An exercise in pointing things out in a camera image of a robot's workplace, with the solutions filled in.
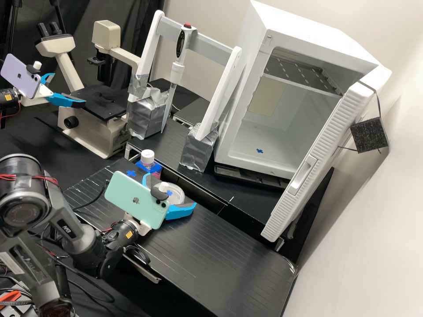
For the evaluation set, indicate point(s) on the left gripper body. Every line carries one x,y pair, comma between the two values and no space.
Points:
37,95

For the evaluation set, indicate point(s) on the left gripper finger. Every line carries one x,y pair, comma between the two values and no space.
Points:
46,78
66,99

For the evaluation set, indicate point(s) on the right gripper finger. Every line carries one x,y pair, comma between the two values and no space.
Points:
147,179
180,212

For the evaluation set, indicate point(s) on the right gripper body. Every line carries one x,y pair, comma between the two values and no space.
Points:
142,228

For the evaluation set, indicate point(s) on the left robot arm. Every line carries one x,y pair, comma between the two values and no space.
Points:
9,100

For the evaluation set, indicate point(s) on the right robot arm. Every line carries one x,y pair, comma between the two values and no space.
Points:
28,198

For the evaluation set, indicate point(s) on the petri dish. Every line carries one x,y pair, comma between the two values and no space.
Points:
177,197

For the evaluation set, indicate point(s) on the incubator door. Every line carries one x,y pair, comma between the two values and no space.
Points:
314,165

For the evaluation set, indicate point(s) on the white incubator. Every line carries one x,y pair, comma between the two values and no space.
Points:
297,33

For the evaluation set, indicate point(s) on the blue bottle holder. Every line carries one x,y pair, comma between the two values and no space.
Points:
155,171

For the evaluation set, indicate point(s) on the small bottle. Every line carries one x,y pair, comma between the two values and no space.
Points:
147,158

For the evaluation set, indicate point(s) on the black platform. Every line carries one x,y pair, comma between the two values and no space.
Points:
165,145
211,257
191,110

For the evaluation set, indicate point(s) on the cream microscope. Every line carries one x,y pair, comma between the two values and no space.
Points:
99,132

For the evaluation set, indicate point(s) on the white pipette stand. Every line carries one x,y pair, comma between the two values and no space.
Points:
150,53

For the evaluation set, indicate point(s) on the pipette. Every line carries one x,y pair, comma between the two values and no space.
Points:
181,43

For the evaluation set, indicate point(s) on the right wrist camera phone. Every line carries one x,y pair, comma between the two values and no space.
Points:
132,194

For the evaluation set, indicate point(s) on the wrist camera phone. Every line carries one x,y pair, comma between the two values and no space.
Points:
132,194
16,72

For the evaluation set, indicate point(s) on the left wrist camera phone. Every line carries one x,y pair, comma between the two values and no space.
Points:
16,72

